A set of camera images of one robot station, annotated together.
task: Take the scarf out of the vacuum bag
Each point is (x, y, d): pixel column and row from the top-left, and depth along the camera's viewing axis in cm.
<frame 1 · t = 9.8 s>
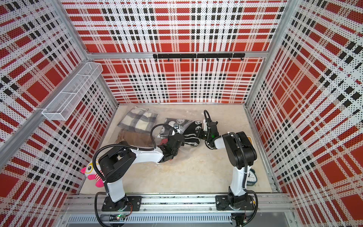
left hand: (181, 131, 93), fingers closed
right hand: (196, 130, 100), fingers closed
clear plastic vacuum bag: (163, 113, 113), point 4 cm above the table
grey white plaid scarf: (139, 119, 104), point 8 cm above the table
black smiley pattern scarf: (188, 128, 99), point 7 cm above the table
pink striped plush toy: (91, 173, 79), point 8 cm above the table
small alarm clock: (254, 181, 78), point 5 cm above the table

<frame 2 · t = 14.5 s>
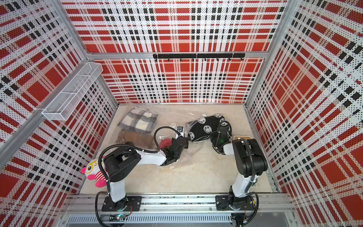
left hand: (186, 133, 93), fingers closed
right hand: (210, 131, 99), fingers closed
black smiley pattern scarf: (203, 128, 100), point 6 cm above the table
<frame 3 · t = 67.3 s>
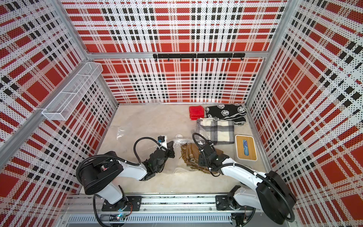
left hand: (175, 141, 88), fingers closed
right hand: (203, 158, 86), fingers open
grey white plaid scarf: (220, 133, 97), point 6 cm above the table
black smiley pattern scarf: (235, 112, 110), point 6 cm above the table
white vacuum bag valve: (178, 136, 100), point 2 cm above the table
brown knitted scarf: (190, 152, 88), point 7 cm above the table
red knitted scarf: (196, 112, 113), point 4 cm above the table
small blue object on tray: (246, 146, 93), point 5 cm above the table
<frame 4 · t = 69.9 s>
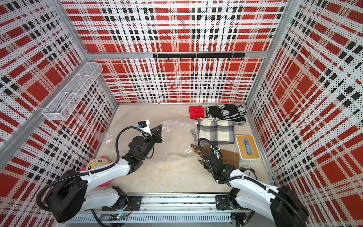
left hand: (164, 125, 80), fingers closed
right hand: (210, 157, 86), fingers open
brown knitted scarf: (230, 157, 87), point 5 cm above the table
